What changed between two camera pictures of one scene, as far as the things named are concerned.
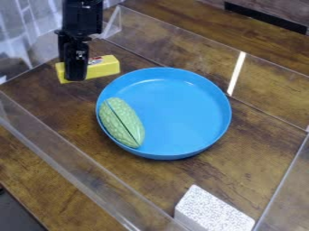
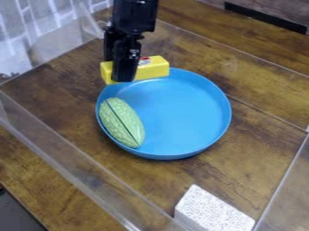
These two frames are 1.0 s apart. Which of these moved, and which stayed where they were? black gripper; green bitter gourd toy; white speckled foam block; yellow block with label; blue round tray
Moved: yellow block with label; black gripper
Stayed: green bitter gourd toy; blue round tray; white speckled foam block
